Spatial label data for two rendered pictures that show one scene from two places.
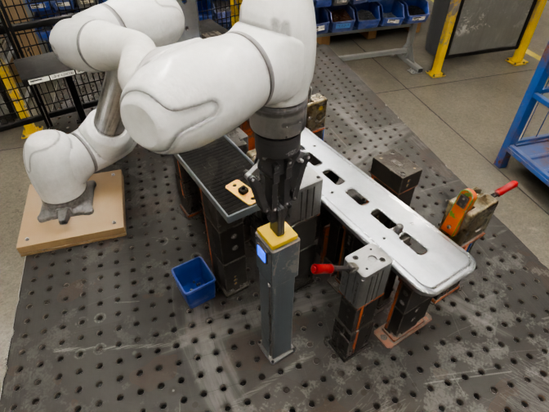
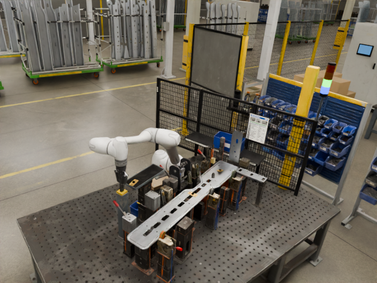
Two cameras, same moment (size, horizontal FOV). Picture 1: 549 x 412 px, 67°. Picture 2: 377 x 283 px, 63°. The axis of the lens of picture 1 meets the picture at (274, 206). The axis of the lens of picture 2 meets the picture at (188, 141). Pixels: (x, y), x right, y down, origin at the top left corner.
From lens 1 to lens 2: 212 cm
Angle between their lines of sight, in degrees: 55
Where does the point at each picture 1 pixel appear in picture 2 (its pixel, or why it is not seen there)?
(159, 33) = (164, 141)
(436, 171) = (245, 272)
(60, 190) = not seen: hidden behind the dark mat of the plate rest
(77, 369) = (105, 199)
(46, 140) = (159, 153)
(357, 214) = (155, 218)
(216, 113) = (94, 147)
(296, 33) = (114, 146)
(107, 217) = (156, 183)
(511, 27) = not seen: outside the picture
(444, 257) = (143, 240)
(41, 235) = not seen: hidden behind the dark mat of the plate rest
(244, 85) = (100, 147)
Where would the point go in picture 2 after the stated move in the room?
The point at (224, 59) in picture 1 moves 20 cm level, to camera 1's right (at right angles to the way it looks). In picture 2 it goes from (100, 142) to (105, 156)
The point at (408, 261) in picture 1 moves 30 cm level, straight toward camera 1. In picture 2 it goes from (138, 232) to (97, 228)
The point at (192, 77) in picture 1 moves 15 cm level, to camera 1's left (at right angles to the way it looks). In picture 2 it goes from (94, 141) to (91, 132)
